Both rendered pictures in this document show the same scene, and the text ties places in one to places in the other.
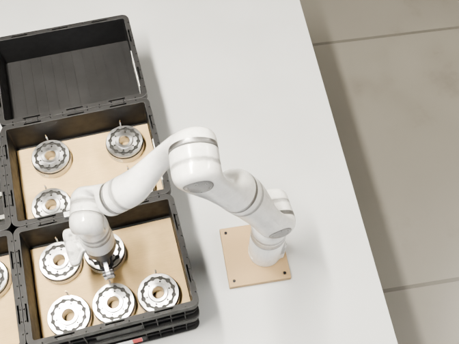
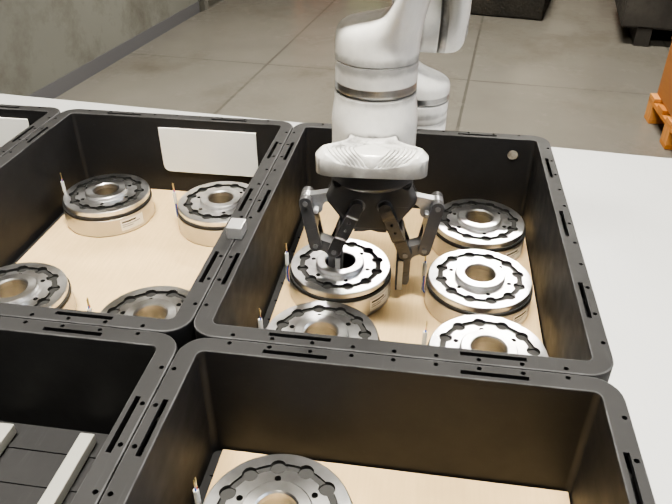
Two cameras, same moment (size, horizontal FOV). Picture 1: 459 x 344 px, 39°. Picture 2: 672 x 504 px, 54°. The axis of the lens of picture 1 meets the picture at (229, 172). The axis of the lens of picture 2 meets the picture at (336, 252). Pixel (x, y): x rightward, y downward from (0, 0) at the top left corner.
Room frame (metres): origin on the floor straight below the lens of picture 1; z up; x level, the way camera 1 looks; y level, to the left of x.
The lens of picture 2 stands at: (0.33, 0.79, 1.24)
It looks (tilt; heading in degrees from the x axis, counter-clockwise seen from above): 34 degrees down; 296
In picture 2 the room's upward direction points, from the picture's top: straight up
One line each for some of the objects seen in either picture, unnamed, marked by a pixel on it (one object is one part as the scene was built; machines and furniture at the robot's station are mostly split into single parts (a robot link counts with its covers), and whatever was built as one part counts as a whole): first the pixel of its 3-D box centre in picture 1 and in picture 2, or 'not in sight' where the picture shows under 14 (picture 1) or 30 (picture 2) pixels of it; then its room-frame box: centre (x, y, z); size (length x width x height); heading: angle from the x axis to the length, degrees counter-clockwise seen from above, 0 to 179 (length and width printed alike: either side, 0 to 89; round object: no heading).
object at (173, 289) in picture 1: (158, 293); (478, 222); (0.47, 0.16, 0.86); 0.10 x 0.10 x 0.01
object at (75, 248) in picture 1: (88, 238); (374, 118); (0.53, 0.31, 1.03); 0.11 x 0.09 x 0.06; 112
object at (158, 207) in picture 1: (107, 274); (405, 266); (0.50, 0.29, 0.87); 0.40 x 0.30 x 0.11; 108
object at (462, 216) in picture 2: (158, 292); (479, 218); (0.47, 0.16, 0.86); 0.05 x 0.05 x 0.01
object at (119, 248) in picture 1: (104, 250); (340, 266); (0.57, 0.30, 0.86); 0.10 x 0.10 x 0.01
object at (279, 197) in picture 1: (271, 217); (421, 46); (0.64, -0.11, 0.96); 0.09 x 0.09 x 0.17; 20
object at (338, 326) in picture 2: (59, 260); (320, 334); (0.53, 0.41, 0.86); 0.05 x 0.05 x 0.01
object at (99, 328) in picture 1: (104, 267); (409, 222); (0.50, 0.29, 0.92); 0.40 x 0.30 x 0.02; 108
